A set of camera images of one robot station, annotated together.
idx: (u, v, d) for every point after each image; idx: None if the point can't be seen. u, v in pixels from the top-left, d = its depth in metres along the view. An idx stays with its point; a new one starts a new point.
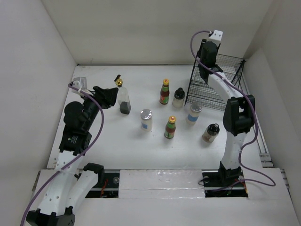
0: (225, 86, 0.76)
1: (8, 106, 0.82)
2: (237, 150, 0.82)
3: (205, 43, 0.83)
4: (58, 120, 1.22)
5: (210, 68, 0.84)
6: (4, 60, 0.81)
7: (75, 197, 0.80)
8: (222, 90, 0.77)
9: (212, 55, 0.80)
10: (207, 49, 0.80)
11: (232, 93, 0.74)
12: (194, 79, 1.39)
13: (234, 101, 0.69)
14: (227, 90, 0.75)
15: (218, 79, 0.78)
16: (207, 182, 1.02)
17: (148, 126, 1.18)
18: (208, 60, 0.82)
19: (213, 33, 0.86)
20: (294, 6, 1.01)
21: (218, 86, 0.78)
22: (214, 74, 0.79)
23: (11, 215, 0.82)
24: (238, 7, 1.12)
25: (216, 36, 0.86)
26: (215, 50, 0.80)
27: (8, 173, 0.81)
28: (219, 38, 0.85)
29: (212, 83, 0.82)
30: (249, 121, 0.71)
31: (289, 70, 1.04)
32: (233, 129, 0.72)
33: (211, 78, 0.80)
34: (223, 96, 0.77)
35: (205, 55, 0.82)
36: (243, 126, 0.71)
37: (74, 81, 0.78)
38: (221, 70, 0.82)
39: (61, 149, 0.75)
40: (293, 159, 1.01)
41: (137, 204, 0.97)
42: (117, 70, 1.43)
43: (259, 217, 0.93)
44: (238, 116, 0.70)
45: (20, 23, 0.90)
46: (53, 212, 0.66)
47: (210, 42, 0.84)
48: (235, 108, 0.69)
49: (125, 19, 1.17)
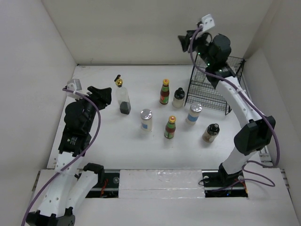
0: (241, 101, 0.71)
1: (8, 106, 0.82)
2: (243, 161, 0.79)
3: (215, 40, 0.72)
4: (58, 120, 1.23)
5: (220, 68, 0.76)
6: (4, 60, 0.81)
7: (75, 197, 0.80)
8: (236, 104, 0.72)
9: (225, 54, 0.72)
10: (218, 48, 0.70)
11: (249, 113, 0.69)
12: (194, 79, 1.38)
13: (252, 125, 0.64)
14: (244, 108, 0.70)
15: (231, 90, 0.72)
16: (207, 182, 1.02)
17: (148, 127, 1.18)
18: (218, 60, 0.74)
19: (203, 23, 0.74)
20: (294, 6, 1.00)
21: (230, 97, 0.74)
22: (227, 82, 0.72)
23: (11, 215, 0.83)
24: (238, 7, 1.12)
25: (208, 23, 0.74)
26: (227, 47, 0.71)
27: (8, 174, 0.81)
28: (211, 23, 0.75)
29: (221, 91, 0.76)
30: (264, 141, 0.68)
31: (290, 70, 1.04)
32: (246, 149, 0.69)
33: (223, 86, 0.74)
34: (236, 109, 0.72)
35: (216, 54, 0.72)
36: (257, 147, 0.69)
37: (67, 84, 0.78)
38: (231, 72, 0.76)
39: (61, 151, 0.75)
40: (293, 159, 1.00)
41: (138, 204, 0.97)
42: (117, 70, 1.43)
43: (259, 217, 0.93)
44: (254, 139, 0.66)
45: (20, 23, 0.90)
46: (54, 213, 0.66)
47: (217, 36, 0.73)
48: (253, 133, 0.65)
49: (125, 19, 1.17)
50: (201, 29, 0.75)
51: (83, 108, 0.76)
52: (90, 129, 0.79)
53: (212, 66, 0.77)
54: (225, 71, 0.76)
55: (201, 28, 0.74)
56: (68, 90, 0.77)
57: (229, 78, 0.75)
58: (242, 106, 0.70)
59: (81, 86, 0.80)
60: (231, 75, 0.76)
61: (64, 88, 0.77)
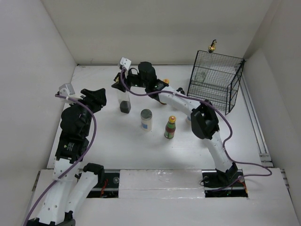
0: (180, 100, 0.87)
1: (8, 107, 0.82)
2: (222, 149, 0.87)
3: (139, 66, 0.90)
4: (58, 120, 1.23)
5: (155, 85, 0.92)
6: (4, 61, 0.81)
7: (75, 200, 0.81)
8: (178, 104, 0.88)
9: (152, 74, 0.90)
10: (146, 71, 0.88)
11: (190, 105, 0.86)
12: (194, 79, 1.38)
13: (196, 112, 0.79)
14: (184, 103, 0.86)
15: (170, 95, 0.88)
16: (207, 182, 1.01)
17: (148, 126, 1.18)
18: (150, 79, 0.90)
19: (123, 64, 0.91)
20: (294, 6, 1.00)
21: (172, 101, 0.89)
22: (164, 92, 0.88)
23: (11, 215, 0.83)
24: (239, 7, 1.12)
25: (125, 61, 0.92)
26: (150, 68, 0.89)
27: (9, 174, 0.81)
28: (127, 59, 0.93)
29: (164, 100, 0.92)
30: (214, 120, 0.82)
31: (290, 70, 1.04)
32: (206, 134, 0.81)
33: (163, 96, 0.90)
34: (182, 108, 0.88)
35: (145, 76, 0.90)
36: (212, 128, 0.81)
37: (59, 89, 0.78)
38: (165, 84, 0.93)
39: (58, 157, 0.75)
40: (293, 159, 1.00)
41: (138, 204, 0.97)
42: (117, 70, 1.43)
43: (259, 217, 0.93)
44: (205, 123, 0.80)
45: (20, 23, 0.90)
46: (53, 221, 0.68)
47: (140, 64, 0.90)
48: (199, 118, 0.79)
49: (125, 19, 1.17)
50: (125, 69, 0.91)
51: (80, 113, 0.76)
52: (87, 134, 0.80)
53: (149, 86, 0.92)
54: (160, 86, 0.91)
55: (124, 67, 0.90)
56: (61, 95, 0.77)
57: (164, 89, 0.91)
58: (183, 102, 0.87)
59: (74, 90, 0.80)
60: (164, 86, 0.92)
61: (57, 93, 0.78)
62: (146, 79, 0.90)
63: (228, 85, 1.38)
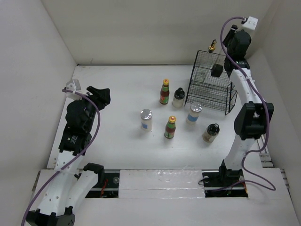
0: (246, 87, 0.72)
1: (8, 107, 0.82)
2: (241, 154, 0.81)
3: (238, 32, 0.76)
4: (58, 120, 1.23)
5: (237, 61, 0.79)
6: (4, 61, 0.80)
7: (75, 197, 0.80)
8: (241, 90, 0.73)
9: (243, 48, 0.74)
10: (238, 40, 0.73)
11: (251, 97, 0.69)
12: (194, 80, 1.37)
13: (250, 106, 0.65)
14: (247, 92, 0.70)
15: (241, 76, 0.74)
16: (207, 182, 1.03)
17: (148, 126, 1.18)
18: (236, 52, 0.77)
19: (246, 20, 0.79)
20: (294, 6, 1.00)
21: (238, 84, 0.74)
22: (239, 69, 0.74)
23: (12, 214, 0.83)
24: (238, 7, 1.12)
25: (250, 24, 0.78)
26: (247, 41, 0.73)
27: (9, 173, 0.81)
28: (253, 27, 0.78)
29: (233, 79, 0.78)
30: (261, 129, 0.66)
31: (290, 70, 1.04)
32: (241, 132, 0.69)
33: (234, 74, 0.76)
34: (241, 97, 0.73)
35: (235, 45, 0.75)
36: (253, 133, 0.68)
37: (67, 84, 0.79)
38: (248, 66, 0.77)
39: (60, 149, 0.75)
40: (293, 159, 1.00)
41: (137, 204, 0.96)
42: (117, 70, 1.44)
43: (259, 217, 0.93)
44: (250, 122, 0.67)
45: (20, 23, 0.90)
46: (53, 212, 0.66)
47: (242, 32, 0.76)
48: (249, 114, 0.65)
49: (125, 19, 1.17)
50: (242, 24, 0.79)
51: (85, 108, 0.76)
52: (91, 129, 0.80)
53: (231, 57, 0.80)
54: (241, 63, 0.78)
55: (243, 22, 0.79)
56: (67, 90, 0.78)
57: (243, 68, 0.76)
58: (246, 90, 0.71)
59: (80, 86, 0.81)
60: (245, 67, 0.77)
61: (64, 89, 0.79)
62: (234, 50, 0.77)
63: (228, 85, 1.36)
